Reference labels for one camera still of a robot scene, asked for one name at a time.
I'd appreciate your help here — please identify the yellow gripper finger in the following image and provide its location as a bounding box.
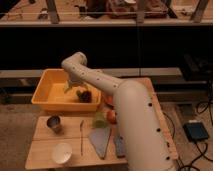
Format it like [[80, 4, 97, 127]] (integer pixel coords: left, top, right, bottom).
[[64, 82, 71, 93]]

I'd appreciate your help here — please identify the green pepper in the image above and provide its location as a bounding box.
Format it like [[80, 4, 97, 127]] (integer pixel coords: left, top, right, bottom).
[[76, 90, 83, 102]]

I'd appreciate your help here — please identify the blue sponge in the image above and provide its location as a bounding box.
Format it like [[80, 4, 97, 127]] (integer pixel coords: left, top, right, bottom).
[[113, 135, 125, 158]]

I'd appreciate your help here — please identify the green plastic cup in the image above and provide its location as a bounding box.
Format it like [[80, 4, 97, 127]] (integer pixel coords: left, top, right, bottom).
[[92, 112, 107, 128]]

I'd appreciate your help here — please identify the black cable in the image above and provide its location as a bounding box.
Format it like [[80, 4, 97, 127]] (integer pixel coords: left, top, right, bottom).
[[179, 99, 213, 171]]

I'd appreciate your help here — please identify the thin metal utensil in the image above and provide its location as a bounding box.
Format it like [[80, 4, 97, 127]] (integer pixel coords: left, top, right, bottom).
[[79, 120, 84, 156]]

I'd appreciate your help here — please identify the yellow plastic tub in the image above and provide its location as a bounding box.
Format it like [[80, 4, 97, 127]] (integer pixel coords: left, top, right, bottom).
[[31, 69, 101, 112]]

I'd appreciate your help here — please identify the grey triangular cloth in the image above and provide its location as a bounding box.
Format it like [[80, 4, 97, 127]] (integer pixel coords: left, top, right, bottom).
[[88, 127, 111, 159]]

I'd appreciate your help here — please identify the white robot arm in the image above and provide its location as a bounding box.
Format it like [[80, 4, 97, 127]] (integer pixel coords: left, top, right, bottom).
[[61, 52, 176, 171]]

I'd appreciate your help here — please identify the metal cup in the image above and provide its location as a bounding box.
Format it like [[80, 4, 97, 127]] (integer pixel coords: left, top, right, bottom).
[[47, 116, 62, 133]]

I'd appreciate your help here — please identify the black foot pedal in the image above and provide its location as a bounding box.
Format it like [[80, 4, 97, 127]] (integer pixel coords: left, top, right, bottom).
[[183, 122, 209, 142]]

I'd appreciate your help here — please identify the wooden shelf rail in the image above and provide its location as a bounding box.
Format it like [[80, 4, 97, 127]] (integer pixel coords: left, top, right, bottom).
[[0, 19, 213, 27]]

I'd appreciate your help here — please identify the orange round fruit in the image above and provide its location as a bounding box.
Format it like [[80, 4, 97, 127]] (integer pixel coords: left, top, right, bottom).
[[106, 110, 117, 124]]

